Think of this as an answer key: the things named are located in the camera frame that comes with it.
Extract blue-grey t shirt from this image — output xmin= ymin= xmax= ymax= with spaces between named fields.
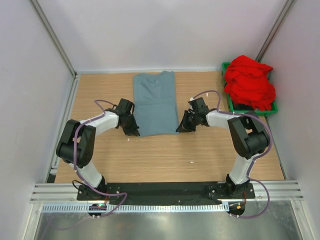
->
xmin=133 ymin=71 xmax=179 ymax=137

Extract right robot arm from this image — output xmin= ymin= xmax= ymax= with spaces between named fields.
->
xmin=176 ymin=97 xmax=272 ymax=198

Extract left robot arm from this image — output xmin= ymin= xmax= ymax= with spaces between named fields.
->
xmin=56 ymin=98 xmax=140 ymax=200

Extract green plastic bin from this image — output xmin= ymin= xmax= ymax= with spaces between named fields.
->
xmin=221 ymin=61 xmax=279 ymax=117

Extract red t shirt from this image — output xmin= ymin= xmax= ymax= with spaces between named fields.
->
xmin=224 ymin=55 xmax=276 ymax=111

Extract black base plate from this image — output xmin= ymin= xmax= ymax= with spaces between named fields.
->
xmin=76 ymin=181 xmax=256 ymax=202

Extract aluminium front rail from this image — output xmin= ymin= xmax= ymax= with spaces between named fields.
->
xmin=30 ymin=180 xmax=304 ymax=203

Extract white slotted cable duct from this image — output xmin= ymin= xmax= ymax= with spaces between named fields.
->
xmin=41 ymin=202 xmax=229 ymax=214

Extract right aluminium frame post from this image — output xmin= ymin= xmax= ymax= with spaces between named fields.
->
xmin=255 ymin=0 xmax=297 ymax=62

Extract aluminium frame post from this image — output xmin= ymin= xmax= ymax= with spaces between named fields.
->
xmin=255 ymin=0 xmax=297 ymax=62
xmin=29 ymin=0 xmax=77 ymax=78

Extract left aluminium frame post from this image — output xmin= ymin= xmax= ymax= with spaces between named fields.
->
xmin=29 ymin=0 xmax=77 ymax=78

